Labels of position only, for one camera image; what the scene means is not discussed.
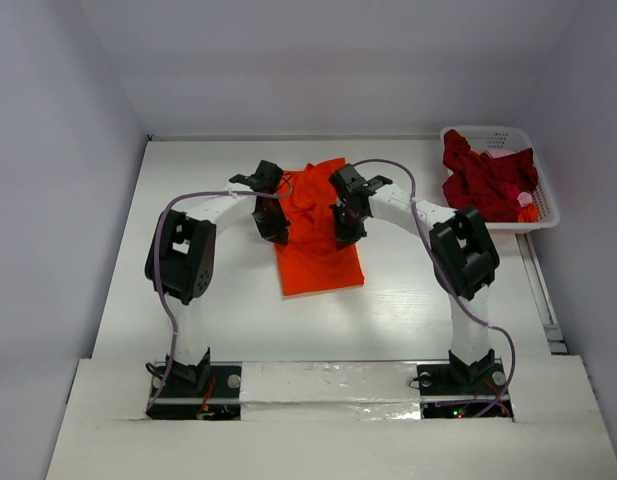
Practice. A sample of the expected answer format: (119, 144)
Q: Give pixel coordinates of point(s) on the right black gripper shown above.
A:
(348, 227)

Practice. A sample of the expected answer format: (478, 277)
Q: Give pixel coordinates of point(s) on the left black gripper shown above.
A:
(276, 232)

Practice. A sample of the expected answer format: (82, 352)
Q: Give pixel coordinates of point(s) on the orange t shirt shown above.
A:
(311, 262)

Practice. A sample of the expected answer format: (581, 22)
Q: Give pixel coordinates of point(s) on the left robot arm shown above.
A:
(180, 262)

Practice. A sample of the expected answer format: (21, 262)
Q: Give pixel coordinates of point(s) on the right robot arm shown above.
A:
(464, 261)

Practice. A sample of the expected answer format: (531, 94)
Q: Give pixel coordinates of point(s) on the dark red t shirt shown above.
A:
(476, 181)

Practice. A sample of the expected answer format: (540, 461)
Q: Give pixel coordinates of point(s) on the white plastic basket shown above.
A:
(482, 137)

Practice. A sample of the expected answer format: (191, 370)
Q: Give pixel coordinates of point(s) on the pink garment in basket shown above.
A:
(520, 199)

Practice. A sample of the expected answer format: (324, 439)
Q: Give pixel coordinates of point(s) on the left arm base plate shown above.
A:
(217, 400)

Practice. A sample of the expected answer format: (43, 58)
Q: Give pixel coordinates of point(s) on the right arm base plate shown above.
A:
(443, 397)

